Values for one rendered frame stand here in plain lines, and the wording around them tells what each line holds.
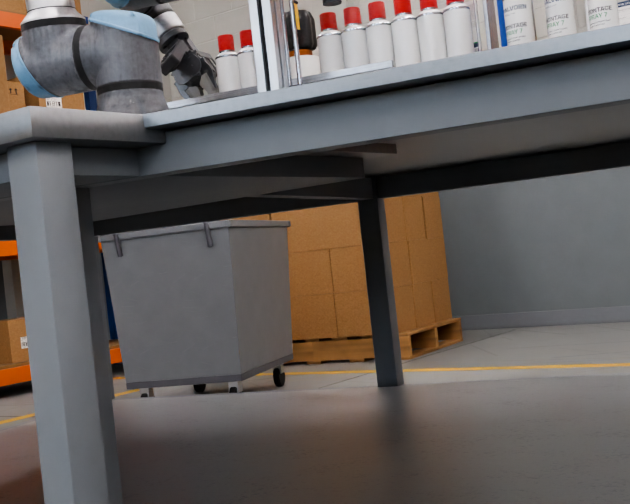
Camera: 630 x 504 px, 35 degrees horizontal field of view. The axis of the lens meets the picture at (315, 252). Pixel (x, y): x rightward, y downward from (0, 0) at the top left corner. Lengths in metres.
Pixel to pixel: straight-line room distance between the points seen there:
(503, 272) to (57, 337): 5.52
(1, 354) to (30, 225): 4.80
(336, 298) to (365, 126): 4.25
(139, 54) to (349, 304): 3.87
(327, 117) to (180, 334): 3.00
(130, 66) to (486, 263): 5.15
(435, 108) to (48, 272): 0.54
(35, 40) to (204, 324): 2.53
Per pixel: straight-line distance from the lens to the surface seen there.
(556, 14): 1.87
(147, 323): 4.32
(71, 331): 1.32
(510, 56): 1.23
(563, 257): 6.50
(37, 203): 1.31
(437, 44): 1.92
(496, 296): 6.70
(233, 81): 2.08
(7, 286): 6.94
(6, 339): 6.06
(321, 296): 5.58
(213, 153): 1.41
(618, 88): 1.24
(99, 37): 1.79
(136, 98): 1.75
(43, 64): 1.84
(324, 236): 5.55
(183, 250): 4.21
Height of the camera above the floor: 0.60
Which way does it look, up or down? level
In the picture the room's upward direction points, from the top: 6 degrees counter-clockwise
